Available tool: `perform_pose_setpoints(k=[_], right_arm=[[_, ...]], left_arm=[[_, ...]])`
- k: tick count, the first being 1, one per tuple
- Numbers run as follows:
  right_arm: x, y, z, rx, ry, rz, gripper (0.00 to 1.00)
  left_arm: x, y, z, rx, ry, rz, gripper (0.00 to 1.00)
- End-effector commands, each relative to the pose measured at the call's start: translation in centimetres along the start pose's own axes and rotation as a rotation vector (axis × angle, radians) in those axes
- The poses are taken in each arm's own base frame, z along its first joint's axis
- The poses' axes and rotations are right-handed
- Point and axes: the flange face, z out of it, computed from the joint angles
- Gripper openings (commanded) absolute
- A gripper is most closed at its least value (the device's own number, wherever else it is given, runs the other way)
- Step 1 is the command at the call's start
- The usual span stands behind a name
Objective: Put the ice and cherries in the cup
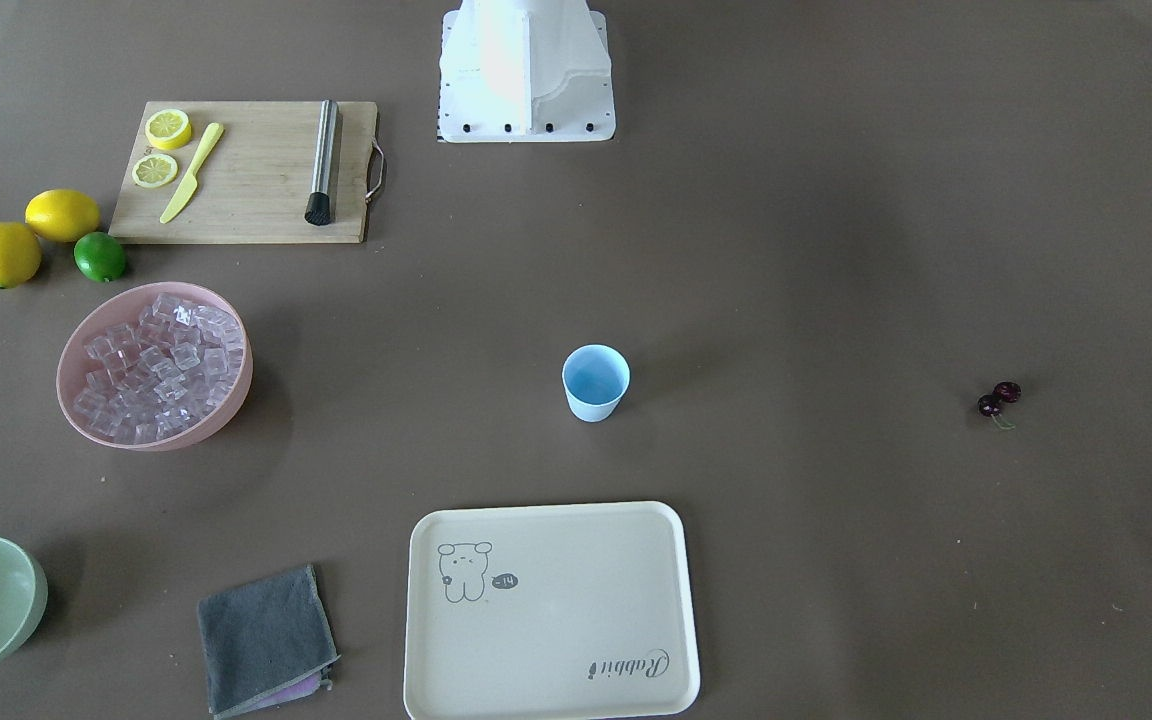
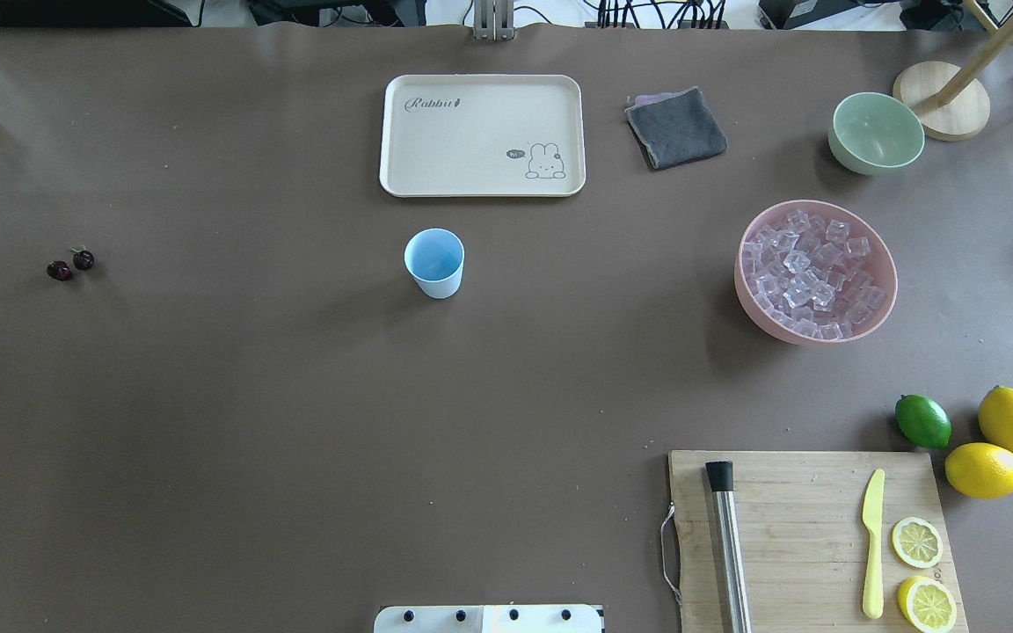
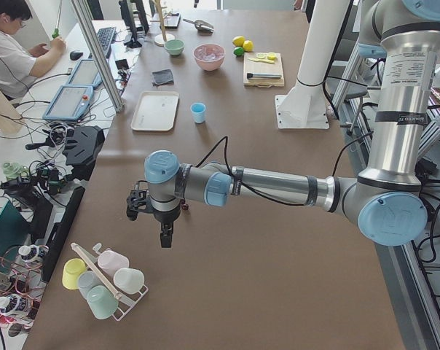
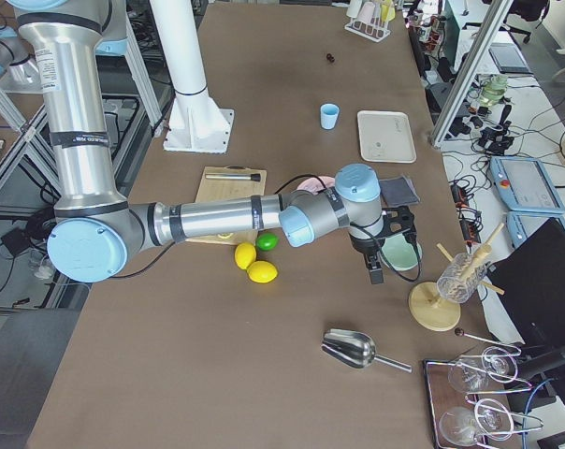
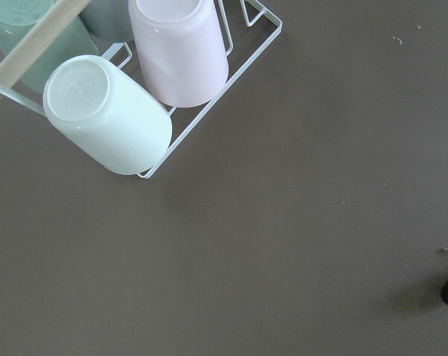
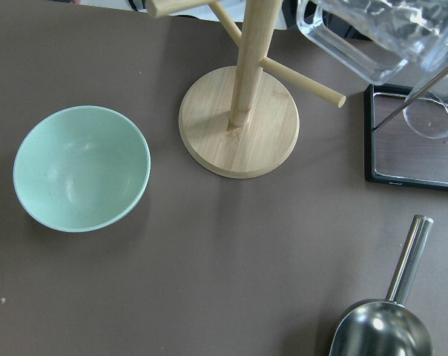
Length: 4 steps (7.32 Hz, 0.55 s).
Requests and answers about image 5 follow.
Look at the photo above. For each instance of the wooden rack handle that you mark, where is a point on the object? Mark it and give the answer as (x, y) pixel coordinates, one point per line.
(32, 46)

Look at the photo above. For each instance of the pink plastic cup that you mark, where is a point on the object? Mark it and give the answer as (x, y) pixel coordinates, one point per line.
(181, 50)

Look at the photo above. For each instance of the green plastic cup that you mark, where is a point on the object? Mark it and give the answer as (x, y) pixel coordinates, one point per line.
(17, 18)

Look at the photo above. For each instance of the grey-blue plastic cup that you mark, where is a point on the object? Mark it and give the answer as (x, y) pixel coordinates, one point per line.
(108, 20)

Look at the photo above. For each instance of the white wire cup rack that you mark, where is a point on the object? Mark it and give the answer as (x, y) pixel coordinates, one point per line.
(127, 60)

